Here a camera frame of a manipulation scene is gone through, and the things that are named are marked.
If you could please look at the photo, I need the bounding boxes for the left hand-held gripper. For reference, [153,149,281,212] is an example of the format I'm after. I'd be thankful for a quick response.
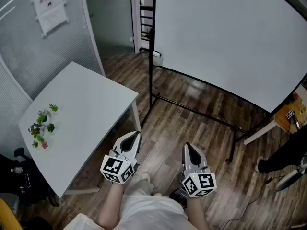
[100,131,142,185]

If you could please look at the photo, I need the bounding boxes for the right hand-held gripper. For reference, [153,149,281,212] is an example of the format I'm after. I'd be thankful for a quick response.
[178,142,217,198]

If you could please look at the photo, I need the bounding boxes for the clear plastic eraser tray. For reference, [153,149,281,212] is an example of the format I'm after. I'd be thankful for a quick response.
[152,50,164,67]

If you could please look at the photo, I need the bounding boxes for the person's right forearm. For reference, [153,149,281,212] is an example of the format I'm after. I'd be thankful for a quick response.
[186,195,211,230]

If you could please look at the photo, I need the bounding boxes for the person's left forearm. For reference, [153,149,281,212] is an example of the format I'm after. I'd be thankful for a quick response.
[97,182,125,230]

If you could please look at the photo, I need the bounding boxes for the whiteboard on black stand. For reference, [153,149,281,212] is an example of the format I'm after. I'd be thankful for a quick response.
[140,0,307,164]

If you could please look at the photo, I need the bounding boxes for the black waist-worn device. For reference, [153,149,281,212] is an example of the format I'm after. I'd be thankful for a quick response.
[169,187,188,209]

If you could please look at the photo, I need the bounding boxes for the person's beige trousers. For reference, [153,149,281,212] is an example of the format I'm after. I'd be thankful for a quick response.
[124,178,168,197]

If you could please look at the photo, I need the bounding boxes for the person's white shirt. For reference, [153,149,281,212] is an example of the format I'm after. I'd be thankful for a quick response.
[62,193,200,230]

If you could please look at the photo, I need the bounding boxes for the cluster of small potted plants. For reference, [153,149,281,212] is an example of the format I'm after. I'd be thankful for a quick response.
[28,103,59,152]

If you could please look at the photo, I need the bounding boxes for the white grey device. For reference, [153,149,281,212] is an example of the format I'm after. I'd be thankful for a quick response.
[274,152,307,193]

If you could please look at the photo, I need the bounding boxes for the wooden table with white legs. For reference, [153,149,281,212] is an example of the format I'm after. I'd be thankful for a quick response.
[243,84,307,145]

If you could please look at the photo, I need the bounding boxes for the black office chair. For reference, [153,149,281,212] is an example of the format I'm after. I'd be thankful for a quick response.
[0,147,59,207]

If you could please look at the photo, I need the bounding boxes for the frosted glass door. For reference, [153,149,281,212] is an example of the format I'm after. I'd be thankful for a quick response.
[83,0,135,59]

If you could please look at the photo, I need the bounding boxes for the black ladder shelf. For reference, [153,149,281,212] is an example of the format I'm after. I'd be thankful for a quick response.
[139,5,154,54]

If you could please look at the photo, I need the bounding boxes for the yellow seat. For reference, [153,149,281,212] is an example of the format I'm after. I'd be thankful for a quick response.
[0,198,24,230]

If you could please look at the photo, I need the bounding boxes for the paper notice on glass partition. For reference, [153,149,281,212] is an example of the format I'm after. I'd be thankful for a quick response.
[31,0,70,38]

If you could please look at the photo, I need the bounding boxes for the black floor cable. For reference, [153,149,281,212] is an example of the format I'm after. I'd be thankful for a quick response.
[217,176,286,230]

